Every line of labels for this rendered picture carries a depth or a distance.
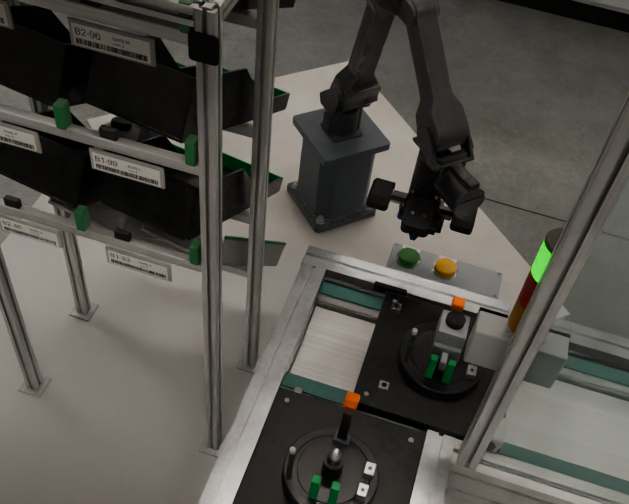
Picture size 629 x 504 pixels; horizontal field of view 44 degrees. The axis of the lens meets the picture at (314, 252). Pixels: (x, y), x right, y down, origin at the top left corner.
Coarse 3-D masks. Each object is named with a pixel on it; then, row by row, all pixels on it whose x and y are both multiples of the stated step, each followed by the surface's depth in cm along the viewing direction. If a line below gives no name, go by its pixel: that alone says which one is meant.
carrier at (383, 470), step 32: (288, 416) 120; (320, 416) 121; (256, 448) 116; (288, 448) 116; (320, 448) 115; (352, 448) 115; (384, 448) 118; (416, 448) 118; (256, 480) 113; (288, 480) 111; (320, 480) 106; (352, 480) 112; (384, 480) 114
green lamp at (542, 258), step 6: (540, 252) 89; (546, 252) 87; (540, 258) 89; (546, 258) 88; (534, 264) 90; (540, 264) 89; (546, 264) 88; (534, 270) 90; (540, 270) 89; (534, 276) 91; (540, 276) 90
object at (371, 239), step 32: (96, 128) 178; (288, 128) 184; (384, 128) 187; (288, 160) 176; (384, 160) 179; (416, 160) 180; (224, 224) 161; (288, 224) 163; (352, 224) 164; (384, 224) 165; (448, 224) 167; (480, 224) 168; (352, 256) 158; (384, 256) 159; (448, 256) 161; (480, 256) 161; (512, 256) 162; (512, 288) 156
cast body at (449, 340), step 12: (444, 312) 122; (456, 312) 121; (444, 324) 120; (456, 324) 119; (468, 324) 121; (444, 336) 120; (456, 336) 119; (432, 348) 122; (444, 348) 121; (456, 348) 121; (444, 360) 120; (456, 360) 122
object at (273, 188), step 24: (168, 144) 110; (168, 168) 113; (240, 168) 123; (120, 192) 99; (144, 192) 97; (168, 192) 96; (192, 192) 95; (240, 192) 107; (144, 216) 98; (168, 216) 97; (192, 216) 96
